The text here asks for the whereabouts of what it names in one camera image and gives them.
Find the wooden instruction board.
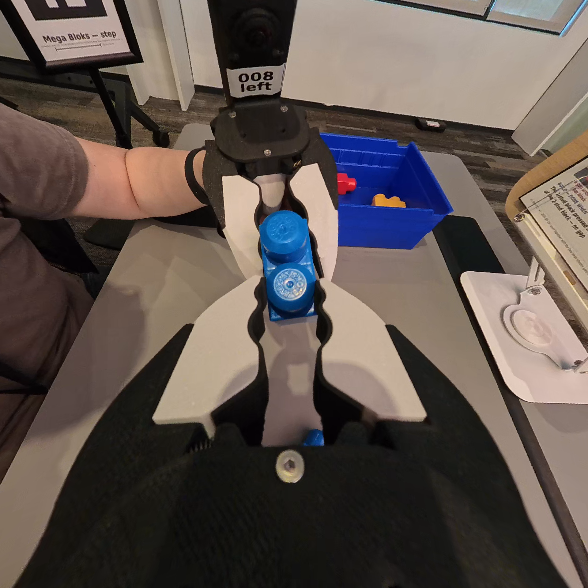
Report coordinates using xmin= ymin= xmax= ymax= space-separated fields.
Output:
xmin=505 ymin=133 xmax=588 ymax=295

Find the large paned window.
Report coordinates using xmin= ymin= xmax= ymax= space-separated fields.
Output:
xmin=400 ymin=0 xmax=588 ymax=35

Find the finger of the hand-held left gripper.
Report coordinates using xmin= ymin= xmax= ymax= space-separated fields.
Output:
xmin=289 ymin=164 xmax=339 ymax=281
xmin=222 ymin=175 xmax=266 ymax=279

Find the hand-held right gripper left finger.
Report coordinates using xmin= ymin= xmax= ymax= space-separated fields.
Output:
xmin=152 ymin=277 xmax=269 ymax=437

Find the black framed marker sign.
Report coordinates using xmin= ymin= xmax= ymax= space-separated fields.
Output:
xmin=0 ymin=0 xmax=172 ymax=150

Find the person's left forearm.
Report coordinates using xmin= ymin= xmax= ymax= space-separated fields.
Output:
xmin=71 ymin=138 xmax=217 ymax=219

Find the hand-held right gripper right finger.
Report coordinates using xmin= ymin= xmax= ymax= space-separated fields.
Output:
xmin=315 ymin=278 xmax=428 ymax=432

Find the white board stand base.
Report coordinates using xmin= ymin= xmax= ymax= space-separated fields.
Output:
xmin=460 ymin=271 xmax=588 ymax=405

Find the blue two-stud toy block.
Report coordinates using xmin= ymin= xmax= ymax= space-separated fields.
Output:
xmin=258 ymin=210 xmax=320 ymax=323

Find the black table mat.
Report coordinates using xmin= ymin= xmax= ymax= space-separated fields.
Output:
xmin=433 ymin=215 xmax=507 ymax=276

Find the blue plastic bin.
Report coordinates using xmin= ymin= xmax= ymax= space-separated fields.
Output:
xmin=319 ymin=133 xmax=454 ymax=250

